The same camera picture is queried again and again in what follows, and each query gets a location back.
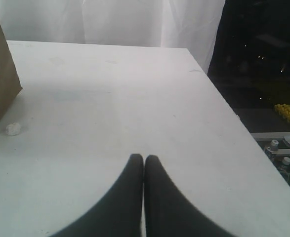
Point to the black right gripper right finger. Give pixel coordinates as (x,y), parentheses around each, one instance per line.
(168,213)

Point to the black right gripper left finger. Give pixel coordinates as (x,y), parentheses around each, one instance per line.
(118,213)

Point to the small white wad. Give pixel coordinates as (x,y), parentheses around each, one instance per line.
(13,129)

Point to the white backdrop curtain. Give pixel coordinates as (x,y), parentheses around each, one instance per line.
(190,24)

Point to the white shelf rail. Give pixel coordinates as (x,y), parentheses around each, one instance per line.
(267,136)

